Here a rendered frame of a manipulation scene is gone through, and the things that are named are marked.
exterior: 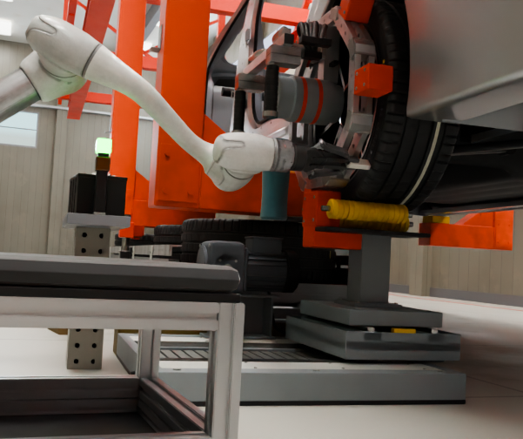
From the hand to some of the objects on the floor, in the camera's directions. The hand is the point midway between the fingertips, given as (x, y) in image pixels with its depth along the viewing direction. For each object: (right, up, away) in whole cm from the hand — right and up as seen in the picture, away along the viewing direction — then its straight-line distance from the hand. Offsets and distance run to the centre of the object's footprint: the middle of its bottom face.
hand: (357, 163), depth 202 cm
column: (-81, -60, +14) cm, 102 cm away
